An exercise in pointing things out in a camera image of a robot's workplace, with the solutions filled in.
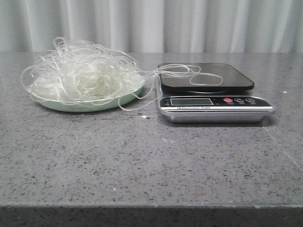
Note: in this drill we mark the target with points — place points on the silver black kitchen scale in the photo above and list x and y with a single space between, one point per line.
208 93

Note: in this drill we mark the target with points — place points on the light green round plate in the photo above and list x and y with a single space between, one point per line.
86 93

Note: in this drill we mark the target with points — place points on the white pleated curtain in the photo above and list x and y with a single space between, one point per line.
155 25

